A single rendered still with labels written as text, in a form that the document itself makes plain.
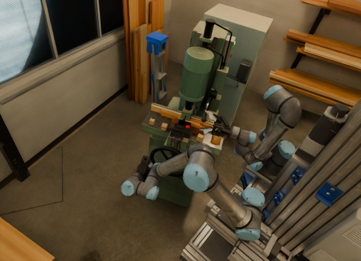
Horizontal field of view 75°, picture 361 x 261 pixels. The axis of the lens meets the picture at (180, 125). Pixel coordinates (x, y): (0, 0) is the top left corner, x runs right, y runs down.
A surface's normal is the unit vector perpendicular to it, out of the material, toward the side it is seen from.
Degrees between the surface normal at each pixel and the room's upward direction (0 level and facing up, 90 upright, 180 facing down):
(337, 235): 90
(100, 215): 0
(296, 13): 90
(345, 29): 90
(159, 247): 0
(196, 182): 85
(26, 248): 0
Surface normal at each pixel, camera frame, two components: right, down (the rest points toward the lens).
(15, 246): 0.14, -0.72
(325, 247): -0.64, 0.45
